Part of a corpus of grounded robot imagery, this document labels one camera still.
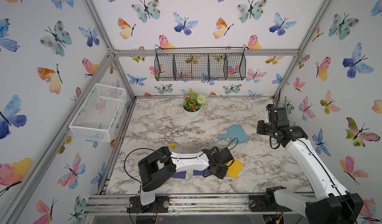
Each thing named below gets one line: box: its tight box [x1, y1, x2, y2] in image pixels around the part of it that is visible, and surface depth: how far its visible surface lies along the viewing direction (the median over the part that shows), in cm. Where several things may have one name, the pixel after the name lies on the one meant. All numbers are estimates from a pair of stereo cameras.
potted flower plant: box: [182, 88, 208, 120], surface depth 100 cm
